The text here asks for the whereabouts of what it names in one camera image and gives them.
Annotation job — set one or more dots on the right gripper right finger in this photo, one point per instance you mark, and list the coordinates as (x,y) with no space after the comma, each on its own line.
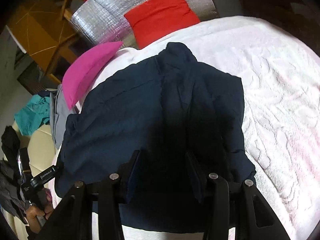
(240,206)

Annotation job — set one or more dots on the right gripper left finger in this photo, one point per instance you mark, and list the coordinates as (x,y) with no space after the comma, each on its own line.
(72,218)

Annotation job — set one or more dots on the navy blue zip jacket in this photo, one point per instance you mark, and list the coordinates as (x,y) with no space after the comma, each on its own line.
(182,116)

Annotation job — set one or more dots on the person's left hand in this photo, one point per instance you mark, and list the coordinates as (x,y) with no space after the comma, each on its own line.
(33,212)

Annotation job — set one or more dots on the dark quilted jacket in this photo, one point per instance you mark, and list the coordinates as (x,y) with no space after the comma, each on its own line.
(11,199)

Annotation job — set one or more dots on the cream leather sofa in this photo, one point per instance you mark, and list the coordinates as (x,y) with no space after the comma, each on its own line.
(41,150)

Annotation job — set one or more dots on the black garment on sofa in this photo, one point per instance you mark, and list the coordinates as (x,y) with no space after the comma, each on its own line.
(10,145)

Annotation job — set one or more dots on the teal garment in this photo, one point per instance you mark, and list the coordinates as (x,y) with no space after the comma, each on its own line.
(33,115)

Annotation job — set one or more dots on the grey garment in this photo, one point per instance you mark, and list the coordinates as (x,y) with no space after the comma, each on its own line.
(58,115)

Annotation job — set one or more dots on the white bed blanket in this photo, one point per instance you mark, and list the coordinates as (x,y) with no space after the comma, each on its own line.
(280,75)

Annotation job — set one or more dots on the magenta pillow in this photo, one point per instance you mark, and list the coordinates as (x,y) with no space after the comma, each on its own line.
(82,72)

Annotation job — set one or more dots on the silver foil headboard panel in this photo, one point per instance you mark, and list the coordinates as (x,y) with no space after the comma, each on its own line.
(102,21)

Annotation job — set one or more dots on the red pillow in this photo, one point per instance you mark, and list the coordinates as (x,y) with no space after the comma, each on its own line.
(155,19)

